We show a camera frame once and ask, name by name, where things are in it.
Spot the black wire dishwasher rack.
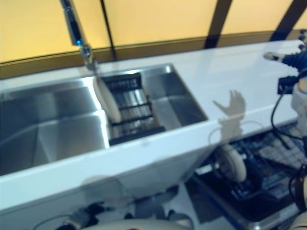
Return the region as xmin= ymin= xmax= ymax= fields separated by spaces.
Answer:
xmin=195 ymin=124 xmax=307 ymax=202

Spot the dark window frame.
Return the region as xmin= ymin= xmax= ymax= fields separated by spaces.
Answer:
xmin=0 ymin=0 xmax=307 ymax=80

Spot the black sink dish rack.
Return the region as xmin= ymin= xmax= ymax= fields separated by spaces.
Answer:
xmin=99 ymin=71 xmax=166 ymax=147

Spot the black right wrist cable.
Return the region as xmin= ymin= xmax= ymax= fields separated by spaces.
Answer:
xmin=271 ymin=88 xmax=303 ymax=149

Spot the cream deep plate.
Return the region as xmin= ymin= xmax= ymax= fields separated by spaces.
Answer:
xmin=217 ymin=145 xmax=248 ymax=183

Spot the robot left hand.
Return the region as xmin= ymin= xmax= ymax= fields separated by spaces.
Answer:
xmin=85 ymin=202 xmax=106 ymax=213

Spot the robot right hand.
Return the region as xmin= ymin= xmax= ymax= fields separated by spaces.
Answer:
xmin=263 ymin=28 xmax=307 ymax=72

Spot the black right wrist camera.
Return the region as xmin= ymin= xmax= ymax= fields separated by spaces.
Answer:
xmin=277 ymin=76 xmax=295 ymax=94

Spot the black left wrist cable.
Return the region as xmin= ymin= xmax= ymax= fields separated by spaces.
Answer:
xmin=33 ymin=214 xmax=72 ymax=230

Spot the stainless steel sink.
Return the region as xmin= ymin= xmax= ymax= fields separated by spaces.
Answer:
xmin=0 ymin=62 xmax=209 ymax=177

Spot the chrome kitchen faucet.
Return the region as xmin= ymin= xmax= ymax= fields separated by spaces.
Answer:
xmin=59 ymin=0 xmax=99 ymax=72

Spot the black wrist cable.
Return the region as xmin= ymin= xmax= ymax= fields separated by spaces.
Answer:
xmin=33 ymin=214 xmax=72 ymax=230
xmin=271 ymin=88 xmax=303 ymax=149

